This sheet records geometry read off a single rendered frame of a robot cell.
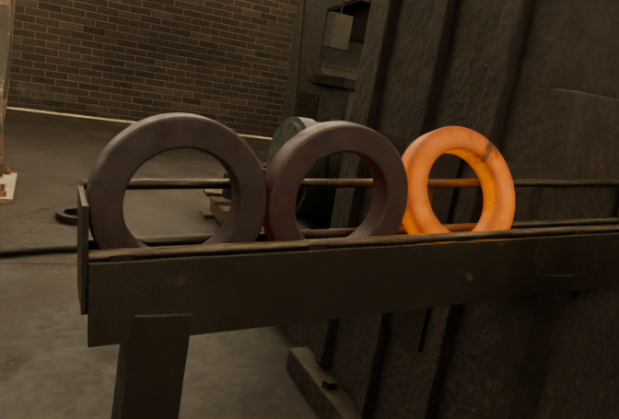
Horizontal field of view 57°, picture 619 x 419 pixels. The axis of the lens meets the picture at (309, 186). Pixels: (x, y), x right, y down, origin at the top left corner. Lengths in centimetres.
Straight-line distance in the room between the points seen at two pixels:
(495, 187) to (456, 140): 9
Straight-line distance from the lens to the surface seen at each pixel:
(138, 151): 57
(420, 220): 74
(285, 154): 62
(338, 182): 72
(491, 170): 83
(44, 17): 663
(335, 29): 511
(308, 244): 63
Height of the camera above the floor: 82
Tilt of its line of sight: 11 degrees down
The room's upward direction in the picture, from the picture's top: 10 degrees clockwise
